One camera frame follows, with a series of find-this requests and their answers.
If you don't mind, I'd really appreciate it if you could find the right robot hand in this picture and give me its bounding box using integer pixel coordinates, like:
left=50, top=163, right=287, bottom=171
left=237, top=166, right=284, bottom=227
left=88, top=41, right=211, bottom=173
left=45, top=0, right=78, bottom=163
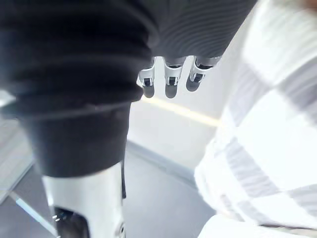
left=0, top=0, right=257, bottom=238

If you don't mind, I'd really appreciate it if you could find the grey white checked cloth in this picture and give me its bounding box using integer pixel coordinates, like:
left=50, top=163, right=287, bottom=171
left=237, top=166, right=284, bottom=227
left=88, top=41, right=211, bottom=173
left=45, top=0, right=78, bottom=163
left=194, top=0, right=317, bottom=231

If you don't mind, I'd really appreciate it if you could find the white bed sheet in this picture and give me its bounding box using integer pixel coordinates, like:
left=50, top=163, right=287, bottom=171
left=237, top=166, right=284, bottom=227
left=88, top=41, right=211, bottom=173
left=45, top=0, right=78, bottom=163
left=198, top=214, right=317, bottom=238

